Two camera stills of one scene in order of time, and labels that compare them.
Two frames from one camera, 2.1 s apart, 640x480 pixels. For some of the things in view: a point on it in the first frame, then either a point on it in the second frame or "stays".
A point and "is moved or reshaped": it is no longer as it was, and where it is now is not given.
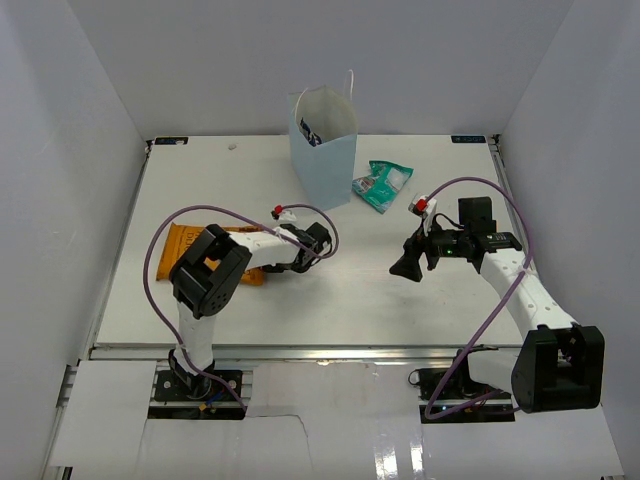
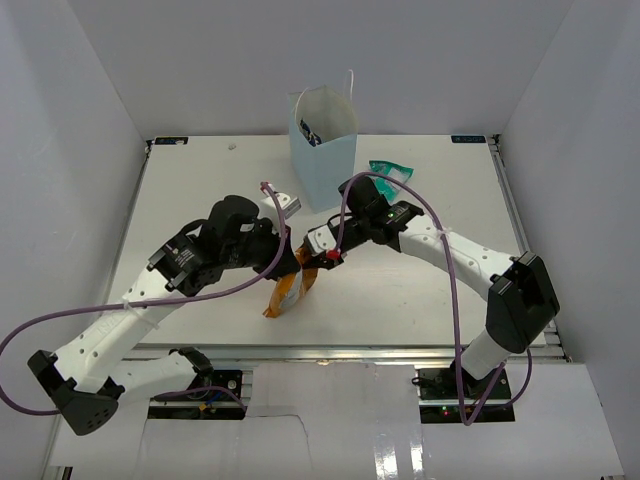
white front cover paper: [310, 421] stays
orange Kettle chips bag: [180, 239] is moved or reshaped
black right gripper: [409, 266] → [324, 263]
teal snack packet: [379, 187] stays
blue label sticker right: [469, 139] stays
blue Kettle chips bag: [312, 138] stays
